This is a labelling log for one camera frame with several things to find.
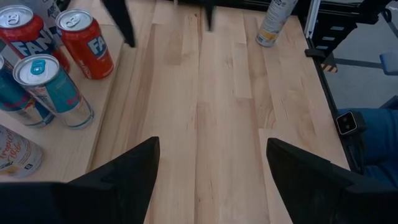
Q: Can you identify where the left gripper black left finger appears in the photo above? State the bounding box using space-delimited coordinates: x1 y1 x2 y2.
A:
0 136 161 224

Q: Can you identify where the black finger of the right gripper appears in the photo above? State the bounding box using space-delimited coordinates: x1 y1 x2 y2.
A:
99 0 137 49
202 0 218 32

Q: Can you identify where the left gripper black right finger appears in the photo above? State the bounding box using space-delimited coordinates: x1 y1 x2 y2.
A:
266 138 398 224

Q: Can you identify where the red Fanta can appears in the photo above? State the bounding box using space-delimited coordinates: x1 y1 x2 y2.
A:
0 4 71 74
55 8 114 80

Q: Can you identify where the white Celsius Arctic Vibe can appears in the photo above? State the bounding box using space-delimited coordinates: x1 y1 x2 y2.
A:
23 0 65 38

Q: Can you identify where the blue silver Red Bull can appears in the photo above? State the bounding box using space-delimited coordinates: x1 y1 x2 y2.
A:
12 54 95 129
0 54 56 128

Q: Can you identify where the person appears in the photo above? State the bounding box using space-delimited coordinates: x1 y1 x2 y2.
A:
337 107 398 187

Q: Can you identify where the silver aluminium bar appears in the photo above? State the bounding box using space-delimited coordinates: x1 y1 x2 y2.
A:
303 0 322 40

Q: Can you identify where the blue chair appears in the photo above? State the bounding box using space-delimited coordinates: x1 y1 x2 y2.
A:
377 50 398 110

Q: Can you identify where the small black table camera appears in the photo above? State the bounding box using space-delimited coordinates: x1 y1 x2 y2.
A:
335 110 358 136

